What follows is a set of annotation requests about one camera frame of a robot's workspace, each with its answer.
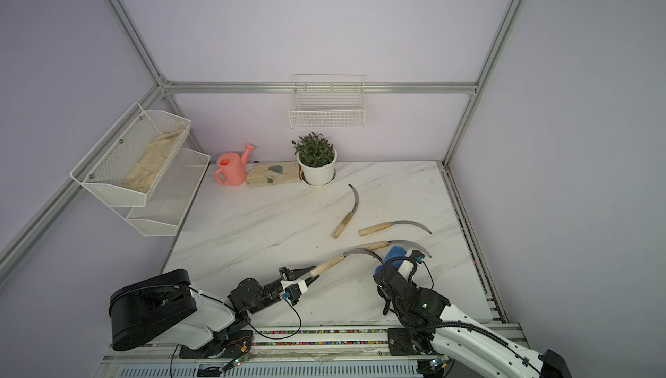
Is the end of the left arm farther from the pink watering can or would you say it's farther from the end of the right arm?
the pink watering can

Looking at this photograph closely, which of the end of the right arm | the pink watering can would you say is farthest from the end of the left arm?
the pink watering can

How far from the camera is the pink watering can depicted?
1.07 metres
